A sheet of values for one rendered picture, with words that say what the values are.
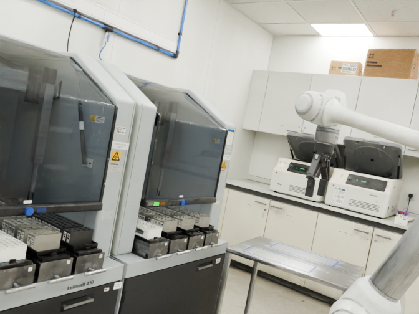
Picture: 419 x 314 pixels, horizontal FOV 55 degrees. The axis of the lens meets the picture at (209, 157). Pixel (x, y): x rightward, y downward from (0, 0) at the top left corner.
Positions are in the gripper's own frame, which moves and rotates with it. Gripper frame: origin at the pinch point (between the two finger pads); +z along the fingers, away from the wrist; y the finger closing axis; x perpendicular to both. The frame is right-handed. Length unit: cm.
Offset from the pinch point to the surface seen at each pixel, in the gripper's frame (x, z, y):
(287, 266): 12.8, 38.0, 19.0
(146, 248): 68, 42, -17
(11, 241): 76, 34, -78
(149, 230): 70, 34, -14
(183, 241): 66, 41, 8
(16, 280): 66, 44, -80
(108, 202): 75, 21, -38
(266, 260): 23.0, 38.0, 18.0
